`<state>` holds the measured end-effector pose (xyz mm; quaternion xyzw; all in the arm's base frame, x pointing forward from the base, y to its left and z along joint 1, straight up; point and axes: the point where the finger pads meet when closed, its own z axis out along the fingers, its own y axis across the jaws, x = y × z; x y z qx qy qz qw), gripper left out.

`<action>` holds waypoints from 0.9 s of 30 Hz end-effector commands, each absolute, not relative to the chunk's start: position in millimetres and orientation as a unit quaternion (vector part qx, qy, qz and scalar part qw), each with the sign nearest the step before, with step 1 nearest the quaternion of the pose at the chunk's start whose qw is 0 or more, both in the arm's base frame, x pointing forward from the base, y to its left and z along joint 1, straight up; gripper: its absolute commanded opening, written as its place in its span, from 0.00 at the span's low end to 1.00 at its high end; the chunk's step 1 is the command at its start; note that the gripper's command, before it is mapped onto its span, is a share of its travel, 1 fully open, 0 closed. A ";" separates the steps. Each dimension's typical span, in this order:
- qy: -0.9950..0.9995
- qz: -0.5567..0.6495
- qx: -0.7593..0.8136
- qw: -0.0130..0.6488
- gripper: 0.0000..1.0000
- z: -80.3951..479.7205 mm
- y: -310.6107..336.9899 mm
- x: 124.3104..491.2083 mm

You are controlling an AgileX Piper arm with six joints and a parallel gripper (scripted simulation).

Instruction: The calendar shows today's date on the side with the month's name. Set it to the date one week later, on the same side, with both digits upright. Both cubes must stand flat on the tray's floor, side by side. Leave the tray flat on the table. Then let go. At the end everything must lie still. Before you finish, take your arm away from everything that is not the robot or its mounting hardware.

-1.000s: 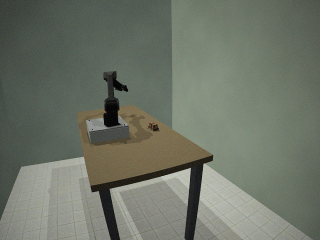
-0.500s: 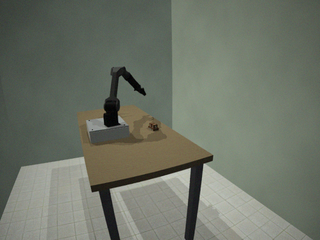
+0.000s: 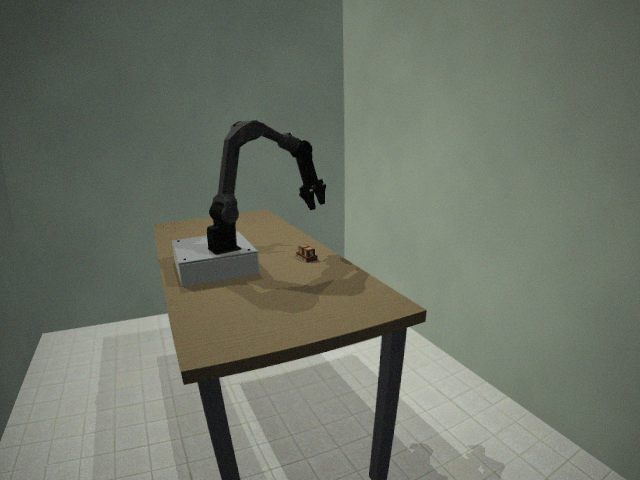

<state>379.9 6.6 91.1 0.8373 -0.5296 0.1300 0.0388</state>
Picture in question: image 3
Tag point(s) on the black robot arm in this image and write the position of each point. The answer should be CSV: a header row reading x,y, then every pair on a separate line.
x,y
225,214

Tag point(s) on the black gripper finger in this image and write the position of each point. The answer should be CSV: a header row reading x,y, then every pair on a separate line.
x,y
308,197
320,193

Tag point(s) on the orange rectangular tray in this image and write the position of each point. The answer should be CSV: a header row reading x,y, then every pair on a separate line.
x,y
306,259

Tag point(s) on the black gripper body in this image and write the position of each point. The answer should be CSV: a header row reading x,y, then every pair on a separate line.
x,y
309,179

